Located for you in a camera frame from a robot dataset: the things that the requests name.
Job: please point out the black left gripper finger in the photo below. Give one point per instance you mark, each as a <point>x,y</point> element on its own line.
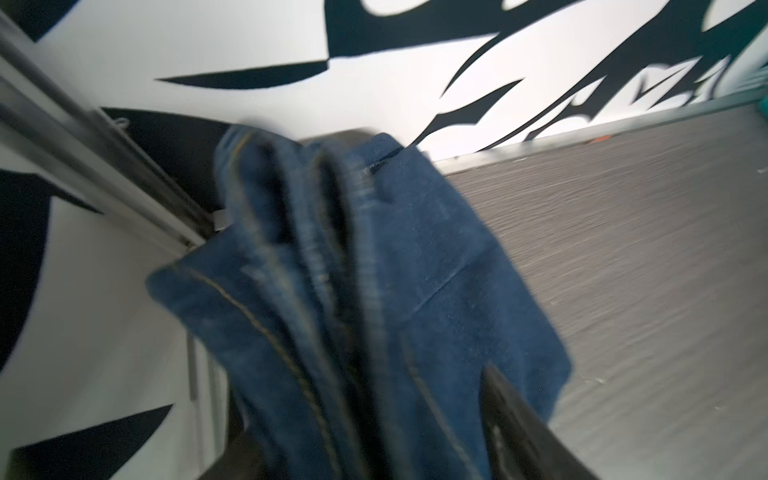
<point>520,446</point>

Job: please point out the dark navy garment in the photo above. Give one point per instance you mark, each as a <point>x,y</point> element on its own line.
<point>354,300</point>

